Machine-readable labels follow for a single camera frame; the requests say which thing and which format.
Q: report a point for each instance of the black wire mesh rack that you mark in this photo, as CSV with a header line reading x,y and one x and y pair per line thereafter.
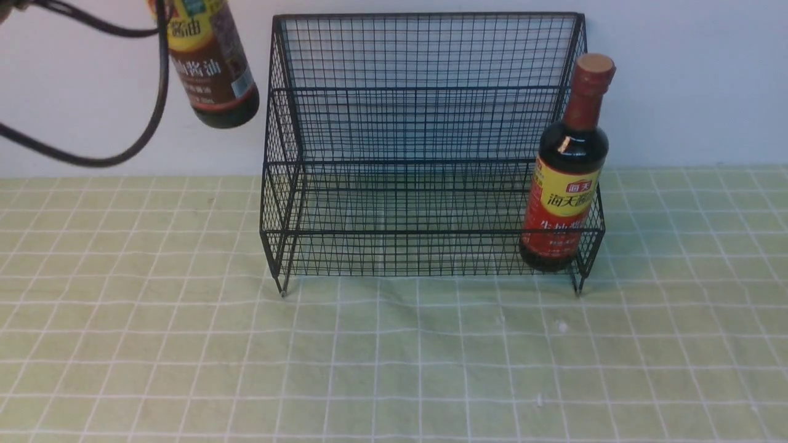
x,y
402,144

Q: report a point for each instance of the green checkered tablecloth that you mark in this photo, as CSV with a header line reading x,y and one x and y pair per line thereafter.
x,y
139,309

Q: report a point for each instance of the red label soy sauce bottle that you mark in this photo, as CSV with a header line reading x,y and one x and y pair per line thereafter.
x,y
570,158

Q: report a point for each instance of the brown label soy sauce bottle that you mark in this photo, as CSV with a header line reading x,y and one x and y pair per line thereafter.
x,y
208,56

